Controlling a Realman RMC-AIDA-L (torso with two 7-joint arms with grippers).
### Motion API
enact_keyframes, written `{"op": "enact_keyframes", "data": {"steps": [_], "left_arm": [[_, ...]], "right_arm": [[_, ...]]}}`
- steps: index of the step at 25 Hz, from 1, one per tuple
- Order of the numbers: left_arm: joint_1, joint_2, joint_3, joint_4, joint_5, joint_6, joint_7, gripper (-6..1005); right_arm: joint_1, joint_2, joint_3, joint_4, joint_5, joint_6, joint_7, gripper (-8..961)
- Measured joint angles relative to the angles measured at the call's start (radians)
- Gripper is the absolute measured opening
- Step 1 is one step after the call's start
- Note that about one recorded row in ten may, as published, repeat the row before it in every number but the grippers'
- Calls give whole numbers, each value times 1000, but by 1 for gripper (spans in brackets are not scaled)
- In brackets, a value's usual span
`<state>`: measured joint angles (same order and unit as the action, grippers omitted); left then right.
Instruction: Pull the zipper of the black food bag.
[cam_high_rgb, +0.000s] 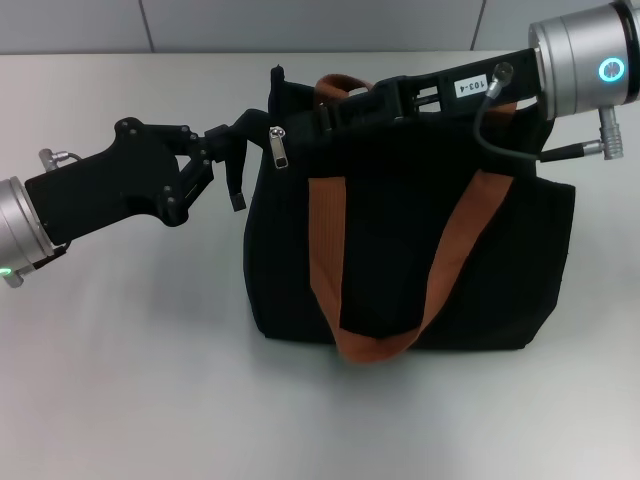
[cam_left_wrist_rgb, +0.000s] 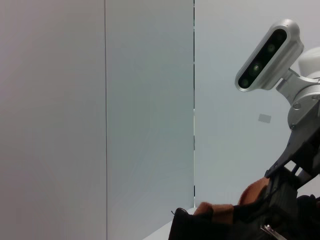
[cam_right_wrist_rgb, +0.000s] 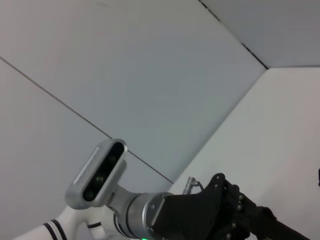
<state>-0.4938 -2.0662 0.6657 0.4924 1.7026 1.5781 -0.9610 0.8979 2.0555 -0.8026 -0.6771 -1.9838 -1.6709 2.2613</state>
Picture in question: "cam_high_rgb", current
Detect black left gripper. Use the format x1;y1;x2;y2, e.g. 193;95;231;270
23;117;236;241

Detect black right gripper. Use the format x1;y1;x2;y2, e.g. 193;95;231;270
315;47;549;132

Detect silver zipper pull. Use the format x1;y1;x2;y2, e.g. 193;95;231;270
269;124;291;172

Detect black food bag brown handles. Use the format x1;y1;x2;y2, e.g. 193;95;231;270
222;64;576;364

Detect left gripper cable metal plug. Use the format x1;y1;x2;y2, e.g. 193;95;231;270
38;147;84;174

